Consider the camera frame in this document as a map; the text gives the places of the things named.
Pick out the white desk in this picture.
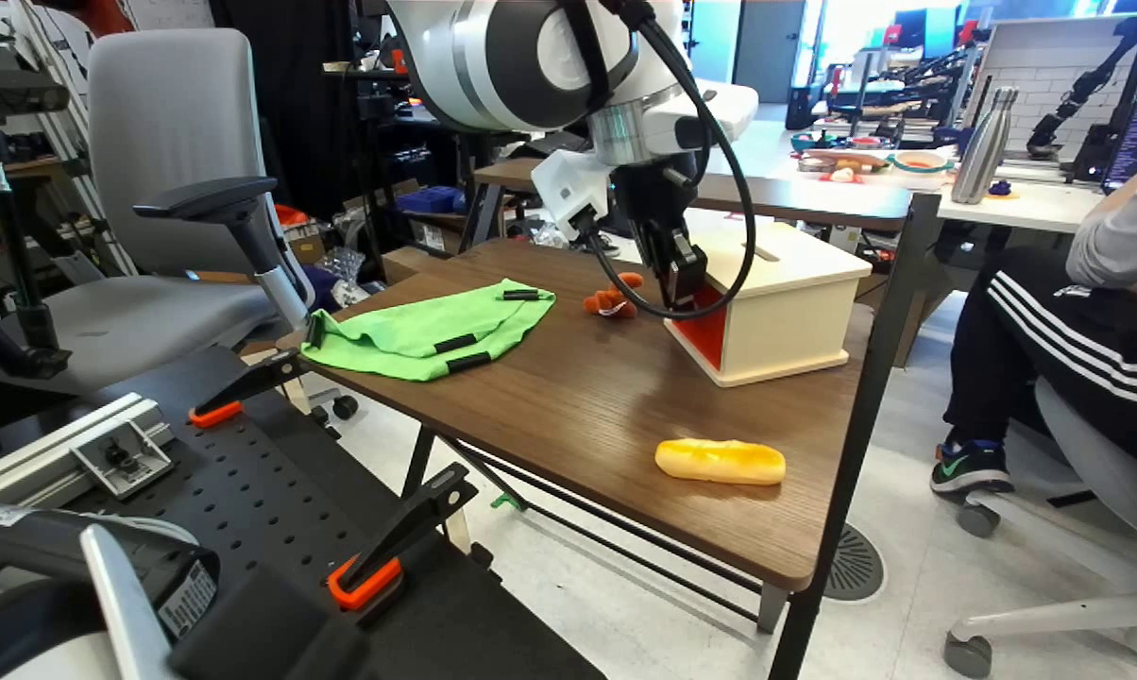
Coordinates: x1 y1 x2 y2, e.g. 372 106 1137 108
936 162 1112 239

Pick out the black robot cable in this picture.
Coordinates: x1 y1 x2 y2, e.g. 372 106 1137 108
562 0 762 320

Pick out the dark desk with black legs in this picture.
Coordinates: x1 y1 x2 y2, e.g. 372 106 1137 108
468 146 947 680

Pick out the black perforated breadboard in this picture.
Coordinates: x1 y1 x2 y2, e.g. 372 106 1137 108
146 342 607 680

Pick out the steel water bottle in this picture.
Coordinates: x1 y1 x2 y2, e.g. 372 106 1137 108
947 84 1021 208

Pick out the round black floor grate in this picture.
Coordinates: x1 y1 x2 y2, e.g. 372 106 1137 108
825 525 887 603

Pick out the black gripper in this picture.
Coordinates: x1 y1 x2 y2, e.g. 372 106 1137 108
607 154 715 319

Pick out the grey padded office chair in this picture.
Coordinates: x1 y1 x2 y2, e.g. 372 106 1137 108
34 28 319 392

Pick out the green cloth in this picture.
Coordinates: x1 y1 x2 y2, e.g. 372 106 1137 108
297 274 559 390

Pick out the cream wooden drawer box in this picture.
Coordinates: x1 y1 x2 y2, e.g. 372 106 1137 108
661 208 878 392

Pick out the orange toy vegetable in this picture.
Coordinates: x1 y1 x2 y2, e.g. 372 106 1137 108
577 266 650 320

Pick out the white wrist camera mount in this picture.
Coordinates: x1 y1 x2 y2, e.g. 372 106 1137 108
530 146 623 233

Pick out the aluminium rail bracket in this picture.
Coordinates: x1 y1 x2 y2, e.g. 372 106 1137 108
0 390 176 506

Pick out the person in grey hoodie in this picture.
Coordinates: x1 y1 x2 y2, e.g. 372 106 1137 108
924 136 1137 500

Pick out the yellow toy bread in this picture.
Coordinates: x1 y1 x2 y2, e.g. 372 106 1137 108
650 436 790 490

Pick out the small red drawer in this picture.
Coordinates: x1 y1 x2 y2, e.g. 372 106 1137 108
677 288 734 373

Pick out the grey swivel chair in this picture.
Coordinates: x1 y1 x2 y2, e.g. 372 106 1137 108
942 373 1137 680

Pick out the white monitor back panel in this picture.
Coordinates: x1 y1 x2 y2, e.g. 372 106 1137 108
976 10 1137 130

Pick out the black and white machine base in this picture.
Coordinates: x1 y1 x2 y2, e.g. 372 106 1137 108
0 504 383 680

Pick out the black clamp orange handle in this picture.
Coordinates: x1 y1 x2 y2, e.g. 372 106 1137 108
186 346 309 436
322 460 485 618

